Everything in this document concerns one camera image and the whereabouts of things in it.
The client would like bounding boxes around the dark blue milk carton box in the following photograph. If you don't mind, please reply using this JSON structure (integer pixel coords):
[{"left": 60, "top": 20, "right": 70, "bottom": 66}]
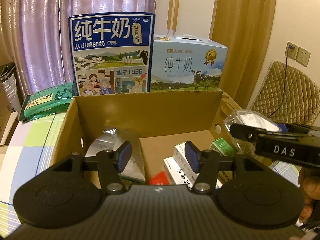
[{"left": 68, "top": 12, "right": 155, "bottom": 96}]

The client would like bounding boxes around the green wet wipes pack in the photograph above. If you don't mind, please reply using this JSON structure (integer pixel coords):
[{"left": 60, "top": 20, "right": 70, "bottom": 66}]
[{"left": 19, "top": 81, "right": 77, "bottom": 121}]

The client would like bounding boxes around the wall power socket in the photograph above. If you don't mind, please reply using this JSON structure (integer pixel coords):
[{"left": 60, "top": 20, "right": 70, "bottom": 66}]
[{"left": 285, "top": 42, "right": 311, "bottom": 67}]

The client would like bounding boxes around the clear plastic packet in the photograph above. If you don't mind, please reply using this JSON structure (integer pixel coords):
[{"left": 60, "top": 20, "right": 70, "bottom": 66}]
[{"left": 223, "top": 110, "right": 283, "bottom": 155}]

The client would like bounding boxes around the light blue milk carton box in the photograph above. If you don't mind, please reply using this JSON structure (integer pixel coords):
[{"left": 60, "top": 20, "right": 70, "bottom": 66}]
[{"left": 150, "top": 35, "right": 228, "bottom": 92}]

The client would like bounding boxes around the white long medicine box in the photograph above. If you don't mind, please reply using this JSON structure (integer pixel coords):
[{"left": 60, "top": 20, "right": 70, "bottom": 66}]
[{"left": 163, "top": 141, "right": 223, "bottom": 189}]

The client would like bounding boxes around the black charger cable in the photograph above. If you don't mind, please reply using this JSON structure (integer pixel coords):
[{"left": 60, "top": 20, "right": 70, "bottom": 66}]
[{"left": 268, "top": 45, "right": 296, "bottom": 118}]

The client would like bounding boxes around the person right hand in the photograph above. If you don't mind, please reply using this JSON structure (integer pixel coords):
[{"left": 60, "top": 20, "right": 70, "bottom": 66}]
[{"left": 298, "top": 168, "right": 319, "bottom": 223}]

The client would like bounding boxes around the red small snack packet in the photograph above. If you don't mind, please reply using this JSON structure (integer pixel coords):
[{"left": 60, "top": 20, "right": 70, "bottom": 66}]
[{"left": 146, "top": 171, "right": 172, "bottom": 185}]

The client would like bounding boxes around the brown cardboard box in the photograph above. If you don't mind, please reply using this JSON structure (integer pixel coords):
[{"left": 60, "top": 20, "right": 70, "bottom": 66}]
[{"left": 51, "top": 91, "right": 239, "bottom": 179}]

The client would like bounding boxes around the beige quilted chair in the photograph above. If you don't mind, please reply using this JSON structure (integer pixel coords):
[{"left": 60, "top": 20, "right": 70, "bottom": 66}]
[{"left": 250, "top": 61, "right": 319, "bottom": 126}]

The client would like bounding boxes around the green white medicine box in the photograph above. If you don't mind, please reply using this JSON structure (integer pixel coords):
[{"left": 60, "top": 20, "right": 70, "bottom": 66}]
[{"left": 209, "top": 138, "right": 237, "bottom": 157}]

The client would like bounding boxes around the white bucket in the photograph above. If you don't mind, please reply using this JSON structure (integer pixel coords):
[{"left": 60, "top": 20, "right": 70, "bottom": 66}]
[{"left": 1, "top": 62, "right": 21, "bottom": 112}]

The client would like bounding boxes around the silver foil snack bag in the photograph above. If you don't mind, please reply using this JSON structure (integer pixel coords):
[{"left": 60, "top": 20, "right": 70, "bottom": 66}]
[{"left": 85, "top": 127, "right": 145, "bottom": 184}]

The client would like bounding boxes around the purple curtain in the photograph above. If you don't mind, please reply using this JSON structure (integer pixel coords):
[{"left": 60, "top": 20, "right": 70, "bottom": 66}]
[{"left": 1, "top": 0, "right": 156, "bottom": 95}]

